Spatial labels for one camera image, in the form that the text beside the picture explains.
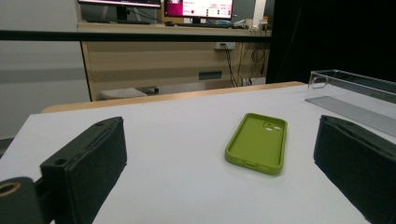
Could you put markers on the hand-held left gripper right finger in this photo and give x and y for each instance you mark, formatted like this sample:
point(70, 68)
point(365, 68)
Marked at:
point(358, 165)

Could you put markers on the green phone case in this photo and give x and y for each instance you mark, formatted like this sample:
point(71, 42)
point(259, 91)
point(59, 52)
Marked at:
point(255, 146)

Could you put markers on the white cabinet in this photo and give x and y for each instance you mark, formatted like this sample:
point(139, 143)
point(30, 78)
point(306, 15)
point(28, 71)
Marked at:
point(37, 56)

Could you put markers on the black keyboard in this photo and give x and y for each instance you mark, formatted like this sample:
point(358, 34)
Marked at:
point(202, 25)

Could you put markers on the black curtain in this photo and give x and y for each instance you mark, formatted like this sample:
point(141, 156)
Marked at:
point(336, 34)

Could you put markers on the dark grey tube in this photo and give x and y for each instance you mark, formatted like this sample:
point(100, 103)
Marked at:
point(152, 90)

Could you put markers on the black horizontal frame bar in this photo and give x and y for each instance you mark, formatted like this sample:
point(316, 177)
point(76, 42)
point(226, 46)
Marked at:
point(124, 36)

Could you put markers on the monitor with dark screen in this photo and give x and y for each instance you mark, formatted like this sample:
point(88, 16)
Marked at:
point(124, 2)

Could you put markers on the monitor with pink screen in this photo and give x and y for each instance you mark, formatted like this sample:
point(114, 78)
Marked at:
point(202, 7)

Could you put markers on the clear plastic tray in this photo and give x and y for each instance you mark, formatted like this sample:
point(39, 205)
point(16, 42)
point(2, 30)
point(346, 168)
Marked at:
point(358, 115)

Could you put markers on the white wall power socket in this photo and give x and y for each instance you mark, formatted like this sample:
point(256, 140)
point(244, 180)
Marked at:
point(229, 45)

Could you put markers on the wooden desk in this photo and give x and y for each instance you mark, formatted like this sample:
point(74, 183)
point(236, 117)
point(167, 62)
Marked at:
point(140, 62)

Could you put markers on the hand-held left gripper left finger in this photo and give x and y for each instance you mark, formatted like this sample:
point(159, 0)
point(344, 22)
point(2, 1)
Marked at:
point(87, 161)

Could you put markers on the white plastic base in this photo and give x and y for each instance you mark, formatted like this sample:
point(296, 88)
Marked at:
point(121, 93)

